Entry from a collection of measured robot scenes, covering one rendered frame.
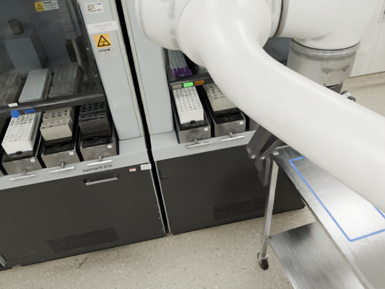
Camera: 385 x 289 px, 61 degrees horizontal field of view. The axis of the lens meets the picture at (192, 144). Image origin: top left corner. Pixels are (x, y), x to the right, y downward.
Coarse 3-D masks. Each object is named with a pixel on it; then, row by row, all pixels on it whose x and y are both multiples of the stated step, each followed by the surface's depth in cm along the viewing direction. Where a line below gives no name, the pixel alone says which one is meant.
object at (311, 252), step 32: (288, 160) 116; (320, 192) 105; (352, 192) 104; (320, 224) 97; (352, 224) 95; (384, 224) 94; (288, 256) 147; (320, 256) 146; (352, 256) 88; (384, 256) 87; (320, 288) 135; (352, 288) 134; (384, 288) 81
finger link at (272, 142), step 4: (272, 136) 55; (276, 136) 54; (268, 140) 55; (272, 140) 55; (276, 140) 54; (280, 140) 54; (264, 144) 56; (268, 144) 55; (272, 144) 54; (276, 144) 55; (264, 148) 56; (268, 148) 55; (272, 148) 55; (264, 152) 55; (268, 152) 55; (260, 156) 56; (264, 156) 56
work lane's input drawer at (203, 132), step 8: (168, 88) 161; (176, 112) 144; (176, 120) 141; (192, 120) 137; (200, 120) 138; (208, 120) 140; (184, 128) 136; (192, 128) 136; (200, 128) 137; (208, 128) 137; (184, 136) 138; (192, 136) 139; (200, 136) 139; (208, 136) 140; (192, 144) 136; (200, 144) 137; (208, 144) 137
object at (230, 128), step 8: (200, 88) 159; (208, 104) 149; (208, 112) 147; (240, 112) 140; (216, 120) 137; (224, 120) 137; (232, 120) 138; (240, 120) 138; (216, 128) 138; (224, 128) 139; (232, 128) 140; (240, 128) 141; (216, 136) 141; (232, 136) 138; (240, 136) 138
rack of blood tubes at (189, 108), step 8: (184, 88) 149; (192, 88) 148; (176, 96) 145; (184, 96) 144; (192, 96) 144; (176, 104) 141; (184, 104) 140; (192, 104) 140; (200, 104) 138; (184, 112) 135; (192, 112) 135; (200, 112) 136; (184, 120) 137
